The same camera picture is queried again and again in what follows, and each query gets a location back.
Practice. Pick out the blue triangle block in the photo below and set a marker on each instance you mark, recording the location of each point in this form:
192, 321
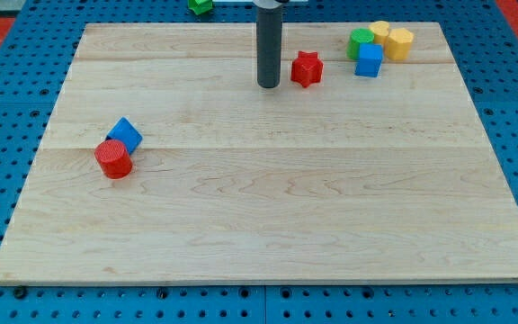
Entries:
125, 132

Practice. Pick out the blue cube block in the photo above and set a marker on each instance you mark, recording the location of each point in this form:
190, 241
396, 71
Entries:
369, 61

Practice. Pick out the wooden board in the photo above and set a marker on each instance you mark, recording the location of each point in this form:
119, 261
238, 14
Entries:
353, 180

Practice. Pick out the red star block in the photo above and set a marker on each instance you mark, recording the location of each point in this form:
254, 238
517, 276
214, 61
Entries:
307, 69

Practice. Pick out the red cylinder block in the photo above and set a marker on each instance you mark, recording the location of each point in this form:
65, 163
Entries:
113, 159

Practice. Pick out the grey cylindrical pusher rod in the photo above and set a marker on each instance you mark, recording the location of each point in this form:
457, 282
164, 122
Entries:
268, 42

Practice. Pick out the green cylinder block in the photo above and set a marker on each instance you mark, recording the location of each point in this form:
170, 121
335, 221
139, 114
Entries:
358, 37

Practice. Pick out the green star block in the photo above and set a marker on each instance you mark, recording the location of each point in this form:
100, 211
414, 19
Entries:
200, 6

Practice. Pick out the yellow heart block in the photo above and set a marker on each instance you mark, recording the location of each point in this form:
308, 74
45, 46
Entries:
380, 30

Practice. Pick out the yellow hexagon block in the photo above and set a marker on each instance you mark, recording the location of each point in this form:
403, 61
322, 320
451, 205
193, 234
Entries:
398, 44

